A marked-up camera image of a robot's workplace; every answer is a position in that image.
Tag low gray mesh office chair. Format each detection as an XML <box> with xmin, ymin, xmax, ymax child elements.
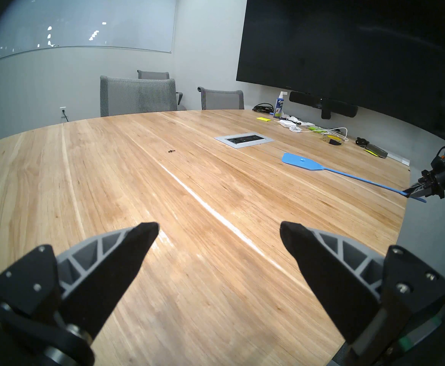
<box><xmin>198</xmin><ymin>87</ymin><xmax>245</xmax><ymax>111</ymax></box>

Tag blue plastic fly swatter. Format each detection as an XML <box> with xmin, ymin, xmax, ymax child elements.
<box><xmin>282</xmin><ymin>152</ymin><xmax>427</xmax><ymax>203</ymax></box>

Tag whiteboard cleaner spray bottle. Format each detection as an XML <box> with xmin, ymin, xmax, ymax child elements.
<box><xmin>273</xmin><ymin>91</ymin><xmax>287</xmax><ymax>119</ymax></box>

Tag white charging cable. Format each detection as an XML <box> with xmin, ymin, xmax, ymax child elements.
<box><xmin>289</xmin><ymin>125</ymin><xmax>349</xmax><ymax>141</ymax></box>

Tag black video sound bar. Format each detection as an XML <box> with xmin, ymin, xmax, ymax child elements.
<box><xmin>289</xmin><ymin>91</ymin><xmax>359</xmax><ymax>120</ymax></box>

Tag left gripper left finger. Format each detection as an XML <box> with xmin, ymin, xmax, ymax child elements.
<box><xmin>0</xmin><ymin>222</ymin><xmax>160</xmax><ymax>366</ymax></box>

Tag wide gray mesh office chair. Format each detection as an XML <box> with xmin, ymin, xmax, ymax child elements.
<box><xmin>100</xmin><ymin>76</ymin><xmax>178</xmax><ymax>118</ymax></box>

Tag gray swivel chair with armrests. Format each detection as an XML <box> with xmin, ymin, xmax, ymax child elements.
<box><xmin>137</xmin><ymin>70</ymin><xmax>184</xmax><ymax>111</ymax></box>

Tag large glass wall whiteboard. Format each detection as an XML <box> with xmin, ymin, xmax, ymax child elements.
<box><xmin>0</xmin><ymin>0</ymin><xmax>178</xmax><ymax>70</ymax></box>

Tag large black wall television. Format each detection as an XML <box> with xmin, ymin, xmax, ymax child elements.
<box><xmin>236</xmin><ymin>0</ymin><xmax>445</xmax><ymax>148</ymax></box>

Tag white crumpled cloth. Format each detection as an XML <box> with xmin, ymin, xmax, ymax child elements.
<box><xmin>283</xmin><ymin>116</ymin><xmax>316</xmax><ymax>128</ymax></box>

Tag silver table power outlet box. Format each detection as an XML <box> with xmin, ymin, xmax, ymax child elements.
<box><xmin>214</xmin><ymin>132</ymin><xmax>275</xmax><ymax>149</ymax></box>

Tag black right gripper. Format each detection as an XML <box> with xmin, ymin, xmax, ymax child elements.
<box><xmin>405</xmin><ymin>166</ymin><xmax>445</xmax><ymax>199</ymax></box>

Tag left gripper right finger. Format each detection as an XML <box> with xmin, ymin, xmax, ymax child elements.
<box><xmin>280</xmin><ymin>221</ymin><xmax>445</xmax><ymax>366</ymax></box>

